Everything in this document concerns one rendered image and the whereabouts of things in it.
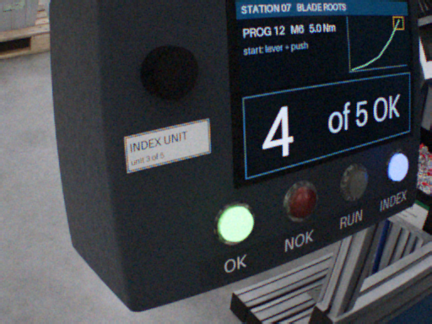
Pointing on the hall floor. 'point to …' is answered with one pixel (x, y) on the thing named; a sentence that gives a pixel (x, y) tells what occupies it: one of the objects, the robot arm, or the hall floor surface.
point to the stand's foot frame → (283, 295)
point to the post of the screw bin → (406, 245)
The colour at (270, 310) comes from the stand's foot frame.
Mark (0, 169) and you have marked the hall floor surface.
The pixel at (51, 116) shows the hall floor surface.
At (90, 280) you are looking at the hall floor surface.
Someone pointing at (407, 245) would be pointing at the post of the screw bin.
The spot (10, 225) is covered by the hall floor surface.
